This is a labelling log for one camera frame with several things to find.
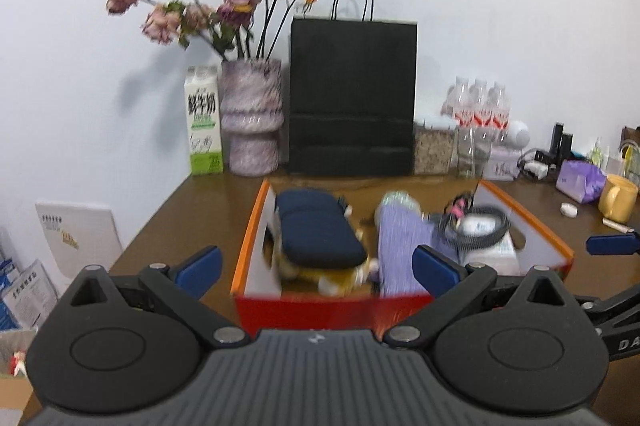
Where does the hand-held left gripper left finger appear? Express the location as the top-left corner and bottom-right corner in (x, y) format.
(70, 245), (251, 349)

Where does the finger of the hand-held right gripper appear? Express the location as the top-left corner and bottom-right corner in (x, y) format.
(586, 232), (640, 257)
(570, 286), (640, 333)

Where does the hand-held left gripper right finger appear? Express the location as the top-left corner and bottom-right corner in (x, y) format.
(382, 244), (568, 349)

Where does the purple cloth bag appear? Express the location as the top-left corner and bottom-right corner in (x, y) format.
(376, 206), (458, 297)

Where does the clear cotton bud box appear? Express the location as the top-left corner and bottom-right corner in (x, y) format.
(457, 216), (521, 277)

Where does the black cable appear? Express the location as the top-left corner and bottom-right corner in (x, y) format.
(435, 191), (511, 252)

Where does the clear plastic bag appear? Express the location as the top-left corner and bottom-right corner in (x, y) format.
(377, 190), (423, 214)

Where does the yellow and white plush toy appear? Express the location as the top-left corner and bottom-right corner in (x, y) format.
(272, 226), (381, 294)

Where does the red cardboard box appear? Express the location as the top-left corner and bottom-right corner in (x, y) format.
(230, 179), (575, 342)

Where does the navy zip case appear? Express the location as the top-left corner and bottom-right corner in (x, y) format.
(275, 189), (367, 268)

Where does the wooden desktop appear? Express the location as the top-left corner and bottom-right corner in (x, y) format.
(22, 173), (640, 426)

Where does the yellow mug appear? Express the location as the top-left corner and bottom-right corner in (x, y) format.
(598, 175), (639, 223)

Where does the purple tissue pack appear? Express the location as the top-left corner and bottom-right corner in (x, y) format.
(556, 159), (607, 204)

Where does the power strip with plugs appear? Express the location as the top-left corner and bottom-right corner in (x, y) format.
(520, 149), (558, 181)

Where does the black upright device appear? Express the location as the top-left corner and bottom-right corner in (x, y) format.
(550, 122), (575, 157)

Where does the clear seed container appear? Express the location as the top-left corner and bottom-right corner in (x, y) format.
(414, 121), (457, 176)

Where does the white board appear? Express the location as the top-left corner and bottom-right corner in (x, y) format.
(35, 201), (123, 279)

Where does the white tin box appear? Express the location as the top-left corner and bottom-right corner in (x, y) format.
(482, 145), (521, 181)

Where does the white round speaker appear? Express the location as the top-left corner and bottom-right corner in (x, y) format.
(505, 120), (531, 149)

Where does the white and green milk carton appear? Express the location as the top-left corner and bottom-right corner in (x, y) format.
(185, 65), (224, 176)

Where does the purple marbled vase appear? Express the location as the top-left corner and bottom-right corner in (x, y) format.
(220, 59), (285, 177)

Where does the black paper bag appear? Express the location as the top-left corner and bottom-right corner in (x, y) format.
(287, 0), (418, 177)

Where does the blue printed box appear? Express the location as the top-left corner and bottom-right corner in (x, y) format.
(0, 256), (21, 329)

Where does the bin with plastic liner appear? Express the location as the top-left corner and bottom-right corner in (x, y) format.
(0, 328), (38, 377)

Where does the brown cardboard box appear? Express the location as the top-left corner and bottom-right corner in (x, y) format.
(0, 373), (33, 426)

